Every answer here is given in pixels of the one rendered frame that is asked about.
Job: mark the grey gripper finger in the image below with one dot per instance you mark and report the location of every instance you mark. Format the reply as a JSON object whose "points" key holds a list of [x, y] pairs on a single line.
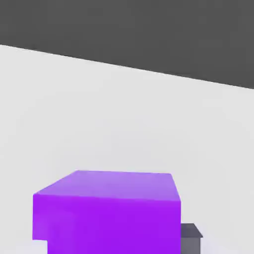
{"points": [[190, 238]]}

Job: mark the small purple cube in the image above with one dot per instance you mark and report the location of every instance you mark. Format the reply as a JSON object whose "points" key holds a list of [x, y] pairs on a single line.
{"points": [[111, 214]]}

